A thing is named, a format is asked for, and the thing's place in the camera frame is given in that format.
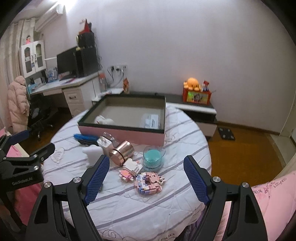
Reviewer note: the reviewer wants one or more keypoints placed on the white air conditioner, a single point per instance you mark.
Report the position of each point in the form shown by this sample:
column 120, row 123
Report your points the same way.
column 50, row 15

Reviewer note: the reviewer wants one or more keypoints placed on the red orange storage box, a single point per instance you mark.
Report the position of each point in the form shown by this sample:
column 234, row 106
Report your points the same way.
column 196, row 97

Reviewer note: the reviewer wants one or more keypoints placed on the teal round clear case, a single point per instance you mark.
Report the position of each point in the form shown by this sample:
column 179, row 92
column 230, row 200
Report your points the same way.
column 153, row 158

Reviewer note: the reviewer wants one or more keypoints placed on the clear dental flossers box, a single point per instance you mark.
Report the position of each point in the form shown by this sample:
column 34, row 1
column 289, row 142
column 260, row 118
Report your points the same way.
column 150, row 121

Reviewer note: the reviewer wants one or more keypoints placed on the pink puffer jacket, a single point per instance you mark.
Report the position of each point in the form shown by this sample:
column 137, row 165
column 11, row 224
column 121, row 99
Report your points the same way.
column 18, row 104

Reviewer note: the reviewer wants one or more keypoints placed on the pink black storage box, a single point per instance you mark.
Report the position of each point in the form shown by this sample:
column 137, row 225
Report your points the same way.
column 126, row 110

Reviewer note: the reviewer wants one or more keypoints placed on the black floor scale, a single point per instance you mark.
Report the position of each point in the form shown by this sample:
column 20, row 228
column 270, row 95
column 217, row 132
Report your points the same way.
column 226, row 134

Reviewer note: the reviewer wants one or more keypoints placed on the black office chair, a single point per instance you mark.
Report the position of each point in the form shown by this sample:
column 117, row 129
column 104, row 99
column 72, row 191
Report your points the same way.
column 41, row 115

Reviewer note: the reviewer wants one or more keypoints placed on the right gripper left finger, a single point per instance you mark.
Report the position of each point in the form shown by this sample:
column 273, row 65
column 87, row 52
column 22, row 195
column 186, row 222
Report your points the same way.
column 60, row 211

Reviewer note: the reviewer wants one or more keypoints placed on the black white tv cabinet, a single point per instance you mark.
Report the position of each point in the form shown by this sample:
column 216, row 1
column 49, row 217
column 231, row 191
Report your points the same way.
column 203, row 115

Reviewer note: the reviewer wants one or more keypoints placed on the white striped table cloth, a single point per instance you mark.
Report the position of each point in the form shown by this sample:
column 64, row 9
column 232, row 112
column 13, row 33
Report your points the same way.
column 157, row 204

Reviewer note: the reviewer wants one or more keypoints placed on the pink quilt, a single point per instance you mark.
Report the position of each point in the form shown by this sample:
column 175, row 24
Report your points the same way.
column 276, row 200

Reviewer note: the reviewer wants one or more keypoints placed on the white desk with drawers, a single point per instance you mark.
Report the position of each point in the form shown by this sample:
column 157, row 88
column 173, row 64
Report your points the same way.
column 78, row 92

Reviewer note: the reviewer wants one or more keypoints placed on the orange octopus plush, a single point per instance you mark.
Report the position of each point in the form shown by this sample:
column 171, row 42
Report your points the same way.
column 192, row 84

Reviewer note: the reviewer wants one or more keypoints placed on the white glass door cabinet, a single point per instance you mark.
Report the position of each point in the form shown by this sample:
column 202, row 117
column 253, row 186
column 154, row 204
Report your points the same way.
column 32, row 58

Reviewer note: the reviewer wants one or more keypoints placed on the clear glass bottle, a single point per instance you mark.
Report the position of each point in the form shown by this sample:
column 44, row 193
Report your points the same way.
column 108, row 136

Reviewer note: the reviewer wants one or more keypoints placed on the black computer tower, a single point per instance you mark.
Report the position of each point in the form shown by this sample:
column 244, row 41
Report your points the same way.
column 86, row 62

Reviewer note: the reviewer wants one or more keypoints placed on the rose gold cylinder cup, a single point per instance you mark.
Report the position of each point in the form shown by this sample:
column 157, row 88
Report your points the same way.
column 121, row 153

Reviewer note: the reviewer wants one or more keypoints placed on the black speaker box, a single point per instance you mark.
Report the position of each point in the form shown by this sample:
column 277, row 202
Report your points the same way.
column 86, row 40

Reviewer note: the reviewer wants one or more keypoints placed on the white wall power strip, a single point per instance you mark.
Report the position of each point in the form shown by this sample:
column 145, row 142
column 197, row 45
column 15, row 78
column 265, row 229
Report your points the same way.
column 119, row 67

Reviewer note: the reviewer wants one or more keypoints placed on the pink block figure toy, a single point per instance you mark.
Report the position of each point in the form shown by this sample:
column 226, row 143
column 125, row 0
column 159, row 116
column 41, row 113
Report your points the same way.
column 149, row 183

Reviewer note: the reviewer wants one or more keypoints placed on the white pink block toy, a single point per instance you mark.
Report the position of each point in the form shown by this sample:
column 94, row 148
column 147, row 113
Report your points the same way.
column 130, row 170

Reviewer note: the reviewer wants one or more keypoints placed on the black computer monitor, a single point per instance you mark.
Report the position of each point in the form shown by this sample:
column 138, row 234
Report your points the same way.
column 66, row 64

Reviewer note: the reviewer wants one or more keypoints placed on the blue comb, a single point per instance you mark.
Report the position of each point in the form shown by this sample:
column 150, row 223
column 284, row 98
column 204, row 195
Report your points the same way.
column 86, row 139

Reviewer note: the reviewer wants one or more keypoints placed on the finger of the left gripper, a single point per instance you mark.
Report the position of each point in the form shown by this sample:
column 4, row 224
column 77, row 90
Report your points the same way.
column 39, row 156
column 7, row 141

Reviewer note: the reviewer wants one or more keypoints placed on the orange cap water bottle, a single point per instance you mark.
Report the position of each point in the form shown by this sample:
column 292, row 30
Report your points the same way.
column 102, row 82

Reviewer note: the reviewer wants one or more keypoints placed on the white plastic nozzle device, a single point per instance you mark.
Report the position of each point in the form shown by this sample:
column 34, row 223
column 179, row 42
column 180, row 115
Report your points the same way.
column 93, row 153

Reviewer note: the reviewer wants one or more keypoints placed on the white power adapter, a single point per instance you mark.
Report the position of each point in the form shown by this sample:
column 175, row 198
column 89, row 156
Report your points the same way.
column 105, row 144

